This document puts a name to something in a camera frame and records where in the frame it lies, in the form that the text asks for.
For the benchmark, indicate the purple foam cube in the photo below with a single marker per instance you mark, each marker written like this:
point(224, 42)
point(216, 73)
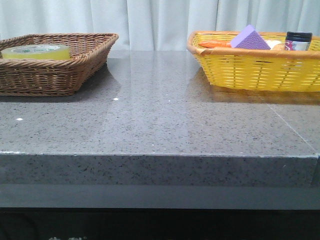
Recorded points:
point(250, 39)

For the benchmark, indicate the white curtain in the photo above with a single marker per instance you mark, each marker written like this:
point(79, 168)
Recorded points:
point(155, 25)

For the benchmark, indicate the yellow woven basket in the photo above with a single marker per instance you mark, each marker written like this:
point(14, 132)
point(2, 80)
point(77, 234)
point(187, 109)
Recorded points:
point(257, 70)

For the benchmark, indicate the jar with black lid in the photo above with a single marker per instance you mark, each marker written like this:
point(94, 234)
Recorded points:
point(297, 41)

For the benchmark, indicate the brown wicker basket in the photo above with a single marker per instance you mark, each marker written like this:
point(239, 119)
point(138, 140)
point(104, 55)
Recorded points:
point(54, 78)

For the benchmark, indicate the yellow tape roll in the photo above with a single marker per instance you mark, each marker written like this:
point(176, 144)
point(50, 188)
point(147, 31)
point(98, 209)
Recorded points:
point(37, 52)

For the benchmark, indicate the toy bread roll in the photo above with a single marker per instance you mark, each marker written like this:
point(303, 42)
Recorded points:
point(275, 45)

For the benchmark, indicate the orange toy carrot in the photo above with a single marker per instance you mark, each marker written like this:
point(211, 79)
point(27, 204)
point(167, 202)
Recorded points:
point(215, 44)

